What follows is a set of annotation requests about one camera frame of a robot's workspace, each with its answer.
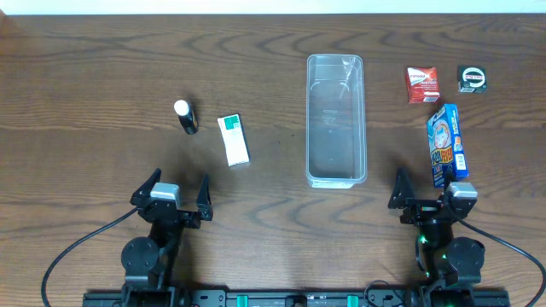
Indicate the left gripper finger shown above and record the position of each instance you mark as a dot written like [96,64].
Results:
[203,201]
[142,196]

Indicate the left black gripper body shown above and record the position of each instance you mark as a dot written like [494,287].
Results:
[171,213]

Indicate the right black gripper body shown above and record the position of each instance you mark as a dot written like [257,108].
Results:
[426,207]

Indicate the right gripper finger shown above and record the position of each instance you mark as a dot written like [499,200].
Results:
[448,181]
[403,194]

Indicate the blue Kool Fever box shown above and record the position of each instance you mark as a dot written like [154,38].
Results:
[448,160]

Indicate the white green Panadol box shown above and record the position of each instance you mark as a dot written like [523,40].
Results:
[234,140]

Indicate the dark bottle white cap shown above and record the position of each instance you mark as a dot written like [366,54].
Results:
[186,117]

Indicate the red Panadol box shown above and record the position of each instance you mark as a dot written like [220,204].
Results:
[422,84]

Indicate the dark green Zam-Buk box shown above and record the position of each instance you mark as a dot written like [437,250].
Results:
[471,79]

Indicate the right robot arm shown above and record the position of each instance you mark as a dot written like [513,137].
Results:
[452,264]

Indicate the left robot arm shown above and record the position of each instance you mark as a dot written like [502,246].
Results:
[149,260]

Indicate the clear plastic container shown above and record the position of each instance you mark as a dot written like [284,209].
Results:
[336,144]

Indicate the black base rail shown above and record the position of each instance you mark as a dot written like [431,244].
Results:
[374,296]

